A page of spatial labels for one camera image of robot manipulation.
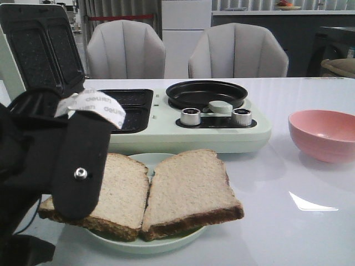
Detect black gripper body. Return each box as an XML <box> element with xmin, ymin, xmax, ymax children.
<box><xmin>1</xmin><ymin>88</ymin><xmax>64</xmax><ymax>265</ymax></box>

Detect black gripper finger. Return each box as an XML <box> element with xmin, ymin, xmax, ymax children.
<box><xmin>51</xmin><ymin>93</ymin><xmax>125</xmax><ymax>221</ymax></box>

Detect mint green sandwich maker lid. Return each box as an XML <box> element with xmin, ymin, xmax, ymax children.
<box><xmin>0</xmin><ymin>3</ymin><xmax>86</xmax><ymax>111</ymax></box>

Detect bread slice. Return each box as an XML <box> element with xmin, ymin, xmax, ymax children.
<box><xmin>38</xmin><ymin>153</ymin><xmax>149</xmax><ymax>242</ymax></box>
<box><xmin>141</xmin><ymin>149</ymin><xmax>245</xmax><ymax>241</ymax></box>

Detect mint green breakfast maker base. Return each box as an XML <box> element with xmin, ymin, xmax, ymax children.
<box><xmin>103</xmin><ymin>88</ymin><xmax>272</xmax><ymax>155</ymax></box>

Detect left grey upholstered chair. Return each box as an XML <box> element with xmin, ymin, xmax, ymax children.
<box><xmin>87</xmin><ymin>20</ymin><xmax>166</xmax><ymax>79</ymax></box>

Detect grey upholstered chair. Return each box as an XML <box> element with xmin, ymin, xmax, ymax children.
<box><xmin>87</xmin><ymin>20</ymin><xmax>166</xmax><ymax>79</ymax></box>
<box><xmin>188</xmin><ymin>23</ymin><xmax>289</xmax><ymax>79</ymax></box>

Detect left silver control knob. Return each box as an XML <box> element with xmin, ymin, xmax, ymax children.
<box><xmin>180</xmin><ymin>108</ymin><xmax>201</xmax><ymax>126</ymax></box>

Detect silver control knob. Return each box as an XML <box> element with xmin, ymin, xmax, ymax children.
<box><xmin>231</xmin><ymin>108</ymin><xmax>252</xmax><ymax>126</ymax></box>
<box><xmin>180</xmin><ymin>108</ymin><xmax>201</xmax><ymax>126</ymax></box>

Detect black round frying pan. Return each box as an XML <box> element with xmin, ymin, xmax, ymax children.
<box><xmin>166</xmin><ymin>80</ymin><xmax>248</xmax><ymax>110</ymax></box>

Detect mint green round plate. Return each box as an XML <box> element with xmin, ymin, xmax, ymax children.
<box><xmin>76</xmin><ymin>153</ymin><xmax>207</xmax><ymax>254</ymax></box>

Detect white refrigerator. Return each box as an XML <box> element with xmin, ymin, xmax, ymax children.
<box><xmin>161</xmin><ymin>1</ymin><xmax>212</xmax><ymax>79</ymax></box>

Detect right silver control knob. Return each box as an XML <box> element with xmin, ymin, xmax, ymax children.
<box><xmin>231</xmin><ymin>108</ymin><xmax>252</xmax><ymax>126</ymax></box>

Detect right grey upholstered chair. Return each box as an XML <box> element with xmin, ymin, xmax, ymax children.
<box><xmin>188</xmin><ymin>23</ymin><xmax>289</xmax><ymax>79</ymax></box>

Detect fruit plate on counter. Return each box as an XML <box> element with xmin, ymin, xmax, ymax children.
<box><xmin>275</xmin><ymin>0</ymin><xmax>301</xmax><ymax>11</ymax></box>

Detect dark grey kitchen counter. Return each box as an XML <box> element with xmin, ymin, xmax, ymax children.
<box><xmin>211</xmin><ymin>10</ymin><xmax>354</xmax><ymax>77</ymax></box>

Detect pink bowl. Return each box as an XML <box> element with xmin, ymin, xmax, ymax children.
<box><xmin>288</xmin><ymin>110</ymin><xmax>354</xmax><ymax>163</ymax></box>

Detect beige sofa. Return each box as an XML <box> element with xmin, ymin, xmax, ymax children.
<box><xmin>321</xmin><ymin>58</ymin><xmax>355</xmax><ymax>78</ymax></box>

